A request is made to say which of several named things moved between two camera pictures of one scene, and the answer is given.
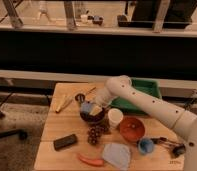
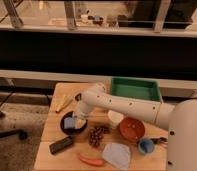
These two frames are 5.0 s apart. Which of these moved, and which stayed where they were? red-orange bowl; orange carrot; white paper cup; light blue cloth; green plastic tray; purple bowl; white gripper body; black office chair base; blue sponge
Moved: purple bowl; white gripper body; blue sponge
Stayed: green plastic tray; black office chair base; light blue cloth; orange carrot; white paper cup; red-orange bowl
